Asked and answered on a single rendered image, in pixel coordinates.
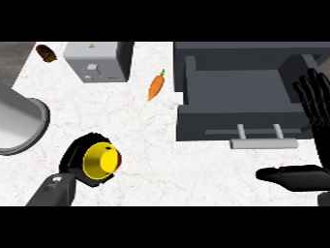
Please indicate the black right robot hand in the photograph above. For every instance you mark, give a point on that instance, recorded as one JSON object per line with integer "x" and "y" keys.
{"x": 325, "y": 129}

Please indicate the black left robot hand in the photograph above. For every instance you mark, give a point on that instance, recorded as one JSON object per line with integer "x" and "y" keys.
{"x": 73, "y": 154}

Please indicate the yellow cup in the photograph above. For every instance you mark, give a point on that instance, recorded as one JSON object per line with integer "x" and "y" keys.
{"x": 103, "y": 161}

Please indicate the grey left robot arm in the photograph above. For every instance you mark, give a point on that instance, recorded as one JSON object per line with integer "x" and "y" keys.
{"x": 54, "y": 192}

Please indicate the dark grey drawer front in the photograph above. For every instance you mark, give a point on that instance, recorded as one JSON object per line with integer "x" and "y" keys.
{"x": 241, "y": 124}

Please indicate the dark grey open drawer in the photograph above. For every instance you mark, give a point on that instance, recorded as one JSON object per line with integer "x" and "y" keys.
{"x": 241, "y": 87}

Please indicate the large grey cylinder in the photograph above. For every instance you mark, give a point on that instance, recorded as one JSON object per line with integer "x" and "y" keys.
{"x": 10, "y": 119}

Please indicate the orange carrot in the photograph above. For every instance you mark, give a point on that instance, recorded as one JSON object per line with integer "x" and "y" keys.
{"x": 156, "y": 86}

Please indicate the dark grey cabinet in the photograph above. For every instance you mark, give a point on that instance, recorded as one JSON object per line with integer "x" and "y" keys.
{"x": 256, "y": 51}

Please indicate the grey toaster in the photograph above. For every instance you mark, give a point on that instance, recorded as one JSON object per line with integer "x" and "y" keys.
{"x": 98, "y": 61}

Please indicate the brown bread roll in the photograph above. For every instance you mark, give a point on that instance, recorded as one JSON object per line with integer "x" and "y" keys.
{"x": 47, "y": 53}

